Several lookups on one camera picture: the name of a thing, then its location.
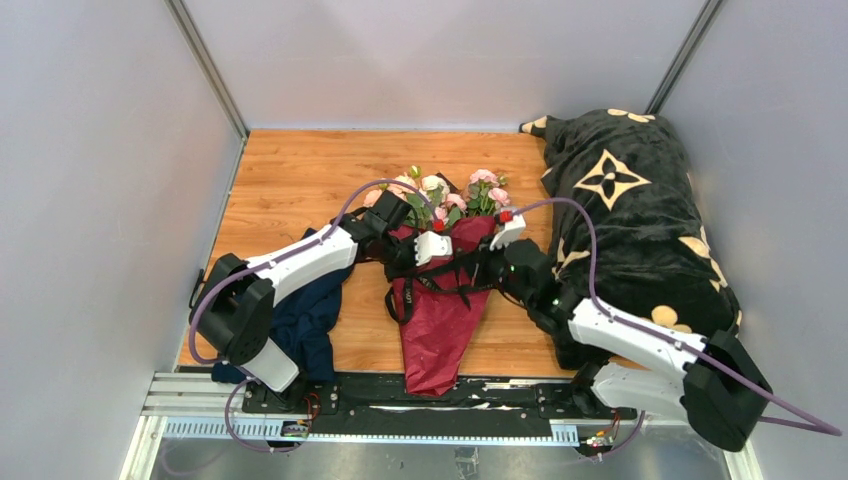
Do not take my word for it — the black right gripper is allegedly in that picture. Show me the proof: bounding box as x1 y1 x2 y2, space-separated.
457 232 534 309

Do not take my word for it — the black ribbon strap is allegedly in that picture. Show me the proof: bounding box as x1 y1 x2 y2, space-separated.
384 248 505 326

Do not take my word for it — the pink fake flower bouquet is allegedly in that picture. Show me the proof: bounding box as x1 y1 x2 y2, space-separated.
362 165 512 229

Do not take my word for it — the dark red wrapping paper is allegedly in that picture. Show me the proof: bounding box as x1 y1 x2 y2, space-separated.
385 216 495 397

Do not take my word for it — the black floral plush blanket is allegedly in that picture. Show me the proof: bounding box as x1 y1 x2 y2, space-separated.
520 108 742 337

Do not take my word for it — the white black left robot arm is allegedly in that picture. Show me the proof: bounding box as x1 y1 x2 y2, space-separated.
189 191 413 413

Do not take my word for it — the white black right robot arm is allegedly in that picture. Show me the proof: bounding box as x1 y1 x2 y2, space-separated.
474 235 772 452

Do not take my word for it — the navy blue cloth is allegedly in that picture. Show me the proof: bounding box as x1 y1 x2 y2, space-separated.
211 267 353 391

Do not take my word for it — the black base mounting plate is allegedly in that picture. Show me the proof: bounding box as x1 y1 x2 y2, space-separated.
236 373 637 438

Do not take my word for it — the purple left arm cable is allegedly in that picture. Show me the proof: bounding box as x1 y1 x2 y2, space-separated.
187 178 446 455

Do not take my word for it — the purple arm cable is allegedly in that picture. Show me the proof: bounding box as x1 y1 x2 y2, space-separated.
187 178 446 455
496 197 844 458

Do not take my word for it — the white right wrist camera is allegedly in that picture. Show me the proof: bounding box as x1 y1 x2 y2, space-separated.
489 210 526 251

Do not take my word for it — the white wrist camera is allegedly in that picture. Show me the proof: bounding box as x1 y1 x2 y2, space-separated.
414 231 453 267
489 210 526 251

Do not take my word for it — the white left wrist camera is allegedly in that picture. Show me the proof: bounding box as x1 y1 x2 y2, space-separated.
414 231 453 267

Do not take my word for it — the aluminium frame rail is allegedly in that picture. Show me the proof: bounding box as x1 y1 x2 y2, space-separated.
120 367 763 479

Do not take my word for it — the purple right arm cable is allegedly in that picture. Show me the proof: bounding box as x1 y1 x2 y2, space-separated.
496 197 844 458

